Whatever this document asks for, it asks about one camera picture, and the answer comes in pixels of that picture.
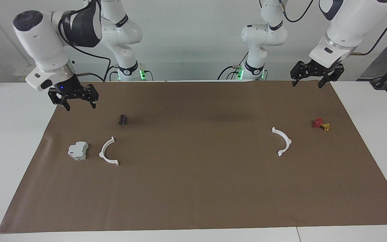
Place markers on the black cylindrical capacitor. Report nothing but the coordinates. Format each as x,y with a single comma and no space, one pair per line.
123,119

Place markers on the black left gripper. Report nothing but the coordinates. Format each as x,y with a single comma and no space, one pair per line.
316,70

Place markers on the brown paper table mat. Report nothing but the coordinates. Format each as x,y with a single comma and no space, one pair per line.
193,185

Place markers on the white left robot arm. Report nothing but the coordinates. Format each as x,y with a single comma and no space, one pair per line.
344,30

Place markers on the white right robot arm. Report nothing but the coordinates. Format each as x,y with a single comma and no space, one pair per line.
39,37

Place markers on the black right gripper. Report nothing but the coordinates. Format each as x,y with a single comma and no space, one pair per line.
72,89

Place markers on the white wall socket box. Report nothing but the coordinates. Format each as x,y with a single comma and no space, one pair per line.
20,72

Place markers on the white circuit breaker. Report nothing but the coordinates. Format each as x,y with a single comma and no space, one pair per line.
78,150

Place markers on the red handwheel brass valve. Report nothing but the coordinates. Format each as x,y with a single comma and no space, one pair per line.
318,122

